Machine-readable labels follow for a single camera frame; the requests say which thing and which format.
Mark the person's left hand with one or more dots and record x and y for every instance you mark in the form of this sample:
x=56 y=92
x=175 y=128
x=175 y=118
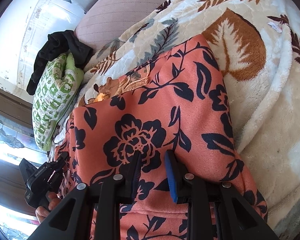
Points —
x=42 y=212

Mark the dark wooden door frame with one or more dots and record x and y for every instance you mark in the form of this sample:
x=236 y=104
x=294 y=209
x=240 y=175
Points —
x=14 y=113

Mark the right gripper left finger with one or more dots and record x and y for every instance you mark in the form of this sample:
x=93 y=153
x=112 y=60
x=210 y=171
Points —
x=73 y=217

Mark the stained glass window panel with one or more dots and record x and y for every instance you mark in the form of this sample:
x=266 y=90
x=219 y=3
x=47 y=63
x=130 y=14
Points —
x=14 y=146

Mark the black garment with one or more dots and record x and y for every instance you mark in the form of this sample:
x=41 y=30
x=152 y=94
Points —
x=58 y=43

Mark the orange floral print garment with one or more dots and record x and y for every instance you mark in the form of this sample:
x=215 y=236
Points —
x=177 y=101

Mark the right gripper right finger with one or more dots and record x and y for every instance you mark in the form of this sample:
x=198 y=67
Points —
x=215 y=210

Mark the leaf pattern fleece blanket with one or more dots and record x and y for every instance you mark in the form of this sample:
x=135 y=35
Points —
x=256 y=44

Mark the green checkered pillow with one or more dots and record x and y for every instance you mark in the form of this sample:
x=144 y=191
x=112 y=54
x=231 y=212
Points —
x=56 y=89

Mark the pink bolster cushion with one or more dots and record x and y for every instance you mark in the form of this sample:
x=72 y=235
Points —
x=108 y=19

